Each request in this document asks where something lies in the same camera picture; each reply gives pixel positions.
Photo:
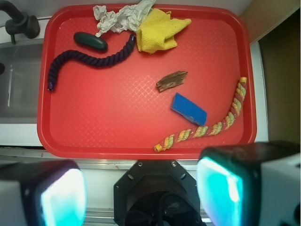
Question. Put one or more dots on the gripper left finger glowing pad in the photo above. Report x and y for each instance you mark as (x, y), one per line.
(47, 193)

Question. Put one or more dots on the yellow cloth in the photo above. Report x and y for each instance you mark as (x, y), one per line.
(157, 31)

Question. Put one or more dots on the black faucet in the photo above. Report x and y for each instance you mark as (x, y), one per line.
(19, 22)

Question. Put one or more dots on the brown wood piece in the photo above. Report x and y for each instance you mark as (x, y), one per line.
(172, 80)

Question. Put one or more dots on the red plastic tray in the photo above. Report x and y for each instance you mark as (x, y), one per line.
(119, 113)

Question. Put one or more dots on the crumpled white paper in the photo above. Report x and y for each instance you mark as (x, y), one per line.
(128, 18)

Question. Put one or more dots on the blue sponge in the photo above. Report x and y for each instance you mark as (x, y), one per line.
(189, 110)

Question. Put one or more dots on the dark green oval case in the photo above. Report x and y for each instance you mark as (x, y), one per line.
(90, 40)

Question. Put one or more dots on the steel sink basin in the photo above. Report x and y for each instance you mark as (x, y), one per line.
(20, 66)

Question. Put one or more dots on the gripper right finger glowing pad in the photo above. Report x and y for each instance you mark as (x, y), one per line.
(257, 184)

